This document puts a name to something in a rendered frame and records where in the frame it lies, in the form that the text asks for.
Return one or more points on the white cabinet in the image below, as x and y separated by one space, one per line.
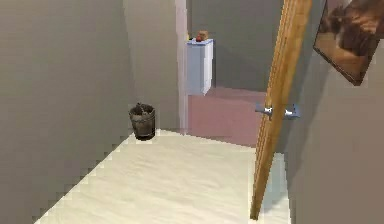
199 66

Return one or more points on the dark grey waste bin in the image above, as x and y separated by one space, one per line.
143 122

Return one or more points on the red small object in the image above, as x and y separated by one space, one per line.
198 38

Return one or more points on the brown round object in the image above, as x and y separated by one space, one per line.
203 34

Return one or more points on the brown wooden room door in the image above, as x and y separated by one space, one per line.
281 100

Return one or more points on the brown framed wall picture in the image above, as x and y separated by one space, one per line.
351 36

